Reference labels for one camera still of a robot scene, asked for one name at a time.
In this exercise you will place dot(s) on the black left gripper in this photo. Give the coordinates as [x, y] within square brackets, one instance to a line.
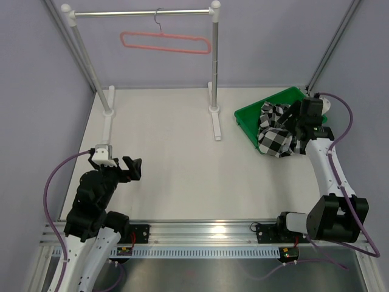
[133, 173]

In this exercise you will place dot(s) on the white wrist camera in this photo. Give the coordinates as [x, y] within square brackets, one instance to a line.
[101, 156]
[325, 101]

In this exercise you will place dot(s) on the black white checked shirt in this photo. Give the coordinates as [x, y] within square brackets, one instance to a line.
[273, 137]

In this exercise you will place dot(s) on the green plastic tray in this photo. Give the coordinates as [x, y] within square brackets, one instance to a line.
[247, 118]

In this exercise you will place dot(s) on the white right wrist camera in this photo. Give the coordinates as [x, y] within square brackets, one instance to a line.
[325, 101]

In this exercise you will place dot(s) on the white slotted cable duct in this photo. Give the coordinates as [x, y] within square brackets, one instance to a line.
[200, 252]

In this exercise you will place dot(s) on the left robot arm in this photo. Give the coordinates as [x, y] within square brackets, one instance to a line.
[91, 232]

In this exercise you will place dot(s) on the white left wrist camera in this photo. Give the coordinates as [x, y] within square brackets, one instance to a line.
[101, 156]

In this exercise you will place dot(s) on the aluminium mounting rail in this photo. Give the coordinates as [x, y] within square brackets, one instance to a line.
[204, 233]

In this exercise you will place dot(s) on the silver white clothes rack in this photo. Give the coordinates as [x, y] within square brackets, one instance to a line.
[212, 48]

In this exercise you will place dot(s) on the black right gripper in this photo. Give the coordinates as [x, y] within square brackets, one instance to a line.
[295, 110]

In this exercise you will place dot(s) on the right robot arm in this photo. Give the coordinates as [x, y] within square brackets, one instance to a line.
[338, 215]

